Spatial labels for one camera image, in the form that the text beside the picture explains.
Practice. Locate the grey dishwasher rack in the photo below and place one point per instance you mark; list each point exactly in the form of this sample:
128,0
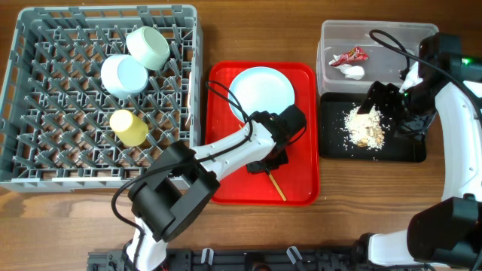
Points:
55,133

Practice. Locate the red snack wrapper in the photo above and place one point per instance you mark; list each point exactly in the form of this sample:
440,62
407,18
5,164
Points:
356,54

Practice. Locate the yellow plastic cup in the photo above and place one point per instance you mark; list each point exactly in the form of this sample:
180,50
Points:
129,128

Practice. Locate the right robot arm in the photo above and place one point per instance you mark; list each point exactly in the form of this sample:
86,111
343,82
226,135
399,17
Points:
441,83

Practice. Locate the red serving tray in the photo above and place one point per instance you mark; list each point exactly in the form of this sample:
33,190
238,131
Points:
299,178

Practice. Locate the green bowl with rice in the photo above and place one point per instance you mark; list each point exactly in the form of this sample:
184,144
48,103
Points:
148,47

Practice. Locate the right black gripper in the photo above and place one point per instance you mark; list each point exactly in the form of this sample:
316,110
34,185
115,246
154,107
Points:
388,92

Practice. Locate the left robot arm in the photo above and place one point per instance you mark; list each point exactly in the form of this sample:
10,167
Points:
170,196

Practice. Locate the white napkin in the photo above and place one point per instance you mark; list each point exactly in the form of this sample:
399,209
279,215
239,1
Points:
355,72

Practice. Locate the light blue round plate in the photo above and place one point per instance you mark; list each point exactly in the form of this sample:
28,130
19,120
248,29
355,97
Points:
262,89

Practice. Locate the white plastic fork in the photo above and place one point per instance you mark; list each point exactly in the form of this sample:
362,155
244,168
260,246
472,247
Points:
188,120

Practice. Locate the wooden chopstick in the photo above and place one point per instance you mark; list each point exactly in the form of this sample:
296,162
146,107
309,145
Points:
278,187

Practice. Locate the black waste bin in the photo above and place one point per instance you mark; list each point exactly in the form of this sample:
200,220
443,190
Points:
334,138

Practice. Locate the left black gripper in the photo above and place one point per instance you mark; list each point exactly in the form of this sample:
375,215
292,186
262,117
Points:
254,167

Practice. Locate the light blue bowl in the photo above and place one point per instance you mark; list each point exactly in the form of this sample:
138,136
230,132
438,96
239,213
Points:
122,75

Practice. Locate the rice food waste pile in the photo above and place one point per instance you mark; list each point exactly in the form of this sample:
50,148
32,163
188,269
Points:
366,131

